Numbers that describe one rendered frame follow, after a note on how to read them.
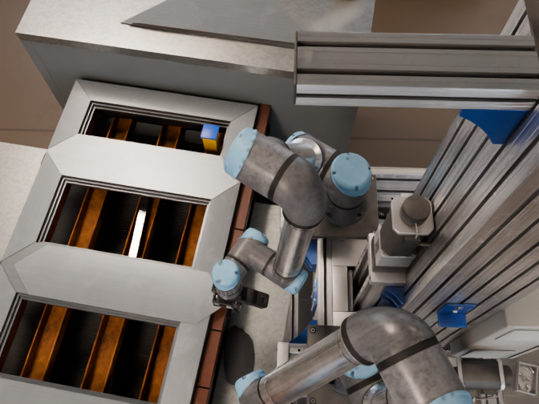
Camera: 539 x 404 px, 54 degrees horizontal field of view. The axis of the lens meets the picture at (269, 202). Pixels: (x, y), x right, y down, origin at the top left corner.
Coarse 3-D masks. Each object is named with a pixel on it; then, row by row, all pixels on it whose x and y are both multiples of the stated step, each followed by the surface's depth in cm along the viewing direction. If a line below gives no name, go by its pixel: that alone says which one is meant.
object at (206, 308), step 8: (208, 272) 179; (208, 280) 178; (208, 288) 177; (208, 296) 176; (200, 304) 175; (208, 304) 175; (216, 304) 175; (200, 312) 174; (208, 312) 174; (200, 320) 172
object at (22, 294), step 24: (168, 120) 210; (192, 120) 208; (216, 120) 206; (144, 192) 194; (168, 192) 192; (48, 216) 190; (168, 264) 183; (192, 264) 183; (24, 288) 178; (96, 312) 177; (120, 312) 175; (0, 336) 172; (0, 360) 171; (168, 360) 170; (48, 384) 167
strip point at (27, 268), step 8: (40, 248) 183; (32, 256) 182; (40, 256) 182; (16, 264) 181; (24, 264) 181; (32, 264) 181; (40, 264) 181; (24, 272) 180; (32, 272) 180; (24, 280) 179; (32, 280) 179
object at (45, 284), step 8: (48, 248) 183; (56, 248) 183; (64, 248) 183; (48, 256) 182; (56, 256) 182; (64, 256) 182; (48, 264) 181; (56, 264) 181; (64, 264) 181; (40, 272) 180; (48, 272) 180; (56, 272) 180; (40, 280) 179; (48, 280) 179; (56, 280) 179; (32, 288) 177; (40, 288) 177; (48, 288) 177; (40, 296) 176; (48, 296) 176
